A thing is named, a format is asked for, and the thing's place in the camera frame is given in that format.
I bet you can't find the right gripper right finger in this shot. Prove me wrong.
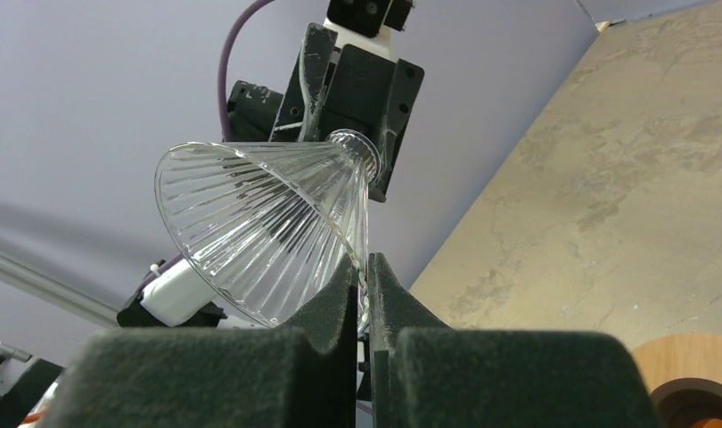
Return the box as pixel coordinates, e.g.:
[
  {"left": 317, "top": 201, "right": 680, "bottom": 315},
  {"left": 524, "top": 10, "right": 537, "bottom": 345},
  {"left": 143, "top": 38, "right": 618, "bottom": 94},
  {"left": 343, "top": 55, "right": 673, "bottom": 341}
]
[{"left": 367, "top": 253, "right": 660, "bottom": 427}]

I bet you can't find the aluminium frame rail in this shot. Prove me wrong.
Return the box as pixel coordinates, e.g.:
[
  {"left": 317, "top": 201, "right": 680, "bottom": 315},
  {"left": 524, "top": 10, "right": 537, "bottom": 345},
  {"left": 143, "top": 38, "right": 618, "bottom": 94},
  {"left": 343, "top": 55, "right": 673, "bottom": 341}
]
[{"left": 0, "top": 251, "right": 118, "bottom": 327}]

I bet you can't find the light wooden ring coaster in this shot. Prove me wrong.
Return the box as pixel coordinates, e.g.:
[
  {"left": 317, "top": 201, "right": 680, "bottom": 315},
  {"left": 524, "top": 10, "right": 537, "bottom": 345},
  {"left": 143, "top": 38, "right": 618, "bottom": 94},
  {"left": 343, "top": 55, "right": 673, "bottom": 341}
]
[{"left": 632, "top": 333, "right": 722, "bottom": 427}]

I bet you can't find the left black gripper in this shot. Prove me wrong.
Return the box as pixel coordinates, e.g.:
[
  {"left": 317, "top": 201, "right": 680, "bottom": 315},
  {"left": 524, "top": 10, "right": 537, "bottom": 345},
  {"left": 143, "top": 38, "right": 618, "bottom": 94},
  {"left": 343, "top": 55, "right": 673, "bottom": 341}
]
[{"left": 226, "top": 23, "right": 425, "bottom": 203}]

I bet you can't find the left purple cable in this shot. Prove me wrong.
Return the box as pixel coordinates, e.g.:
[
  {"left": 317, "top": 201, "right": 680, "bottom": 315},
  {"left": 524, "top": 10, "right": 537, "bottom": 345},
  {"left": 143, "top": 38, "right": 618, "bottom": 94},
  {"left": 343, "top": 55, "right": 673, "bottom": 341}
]
[{"left": 217, "top": 0, "right": 276, "bottom": 143}]

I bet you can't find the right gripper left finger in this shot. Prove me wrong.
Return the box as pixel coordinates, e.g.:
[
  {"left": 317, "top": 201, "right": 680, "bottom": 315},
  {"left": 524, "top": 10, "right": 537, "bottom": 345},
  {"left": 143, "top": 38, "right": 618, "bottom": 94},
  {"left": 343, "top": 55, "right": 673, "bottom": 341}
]
[{"left": 40, "top": 257, "right": 358, "bottom": 427}]

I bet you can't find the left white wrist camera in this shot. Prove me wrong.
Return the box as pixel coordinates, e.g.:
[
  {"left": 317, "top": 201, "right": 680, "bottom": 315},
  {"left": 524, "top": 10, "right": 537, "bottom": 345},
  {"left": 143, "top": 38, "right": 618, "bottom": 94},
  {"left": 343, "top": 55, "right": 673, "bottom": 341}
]
[{"left": 322, "top": 0, "right": 416, "bottom": 62}]

